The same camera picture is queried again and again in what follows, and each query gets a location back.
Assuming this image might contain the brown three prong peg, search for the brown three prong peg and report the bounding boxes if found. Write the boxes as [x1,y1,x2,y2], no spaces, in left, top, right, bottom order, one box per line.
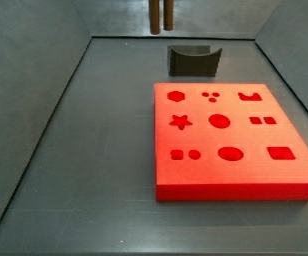
[149,0,174,35]

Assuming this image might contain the red shape sorting board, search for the red shape sorting board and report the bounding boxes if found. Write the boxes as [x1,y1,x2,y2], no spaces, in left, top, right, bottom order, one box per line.
[154,83,308,201]

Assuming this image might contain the dark grey curved holder block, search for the dark grey curved holder block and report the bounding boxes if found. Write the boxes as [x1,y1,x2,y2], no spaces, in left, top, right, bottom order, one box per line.
[168,45,222,77]

